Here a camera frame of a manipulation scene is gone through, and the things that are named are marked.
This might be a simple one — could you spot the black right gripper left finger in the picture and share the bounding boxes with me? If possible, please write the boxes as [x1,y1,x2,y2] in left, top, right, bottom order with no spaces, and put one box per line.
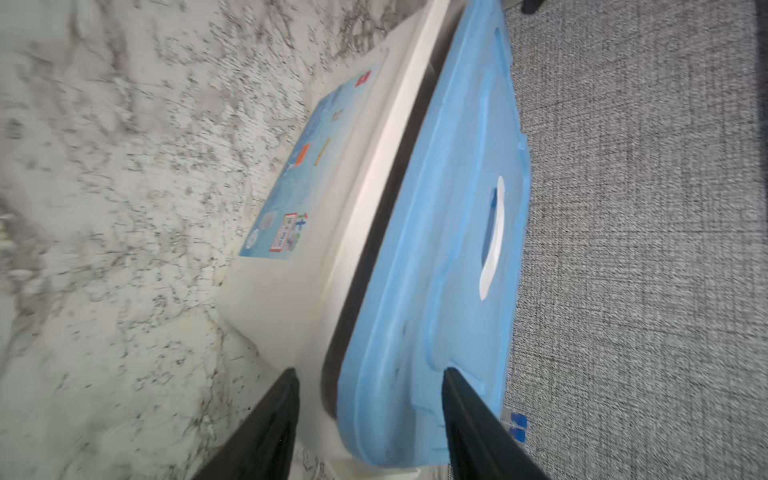
[195,368,300,480]

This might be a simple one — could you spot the blue plastic box lid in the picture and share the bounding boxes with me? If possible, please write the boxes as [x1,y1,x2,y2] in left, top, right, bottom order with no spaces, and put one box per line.
[336,1,532,468]

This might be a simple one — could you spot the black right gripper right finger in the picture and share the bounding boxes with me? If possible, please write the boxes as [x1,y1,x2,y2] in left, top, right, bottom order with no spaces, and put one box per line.
[441,368,547,479]

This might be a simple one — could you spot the blue capped test tube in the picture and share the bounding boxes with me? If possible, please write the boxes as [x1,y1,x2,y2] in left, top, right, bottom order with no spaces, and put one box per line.
[510,412,528,430]
[508,427,526,444]

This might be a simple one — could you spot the white plastic storage box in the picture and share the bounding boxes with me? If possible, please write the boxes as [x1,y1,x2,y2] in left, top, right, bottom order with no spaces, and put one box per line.
[217,1,464,479]

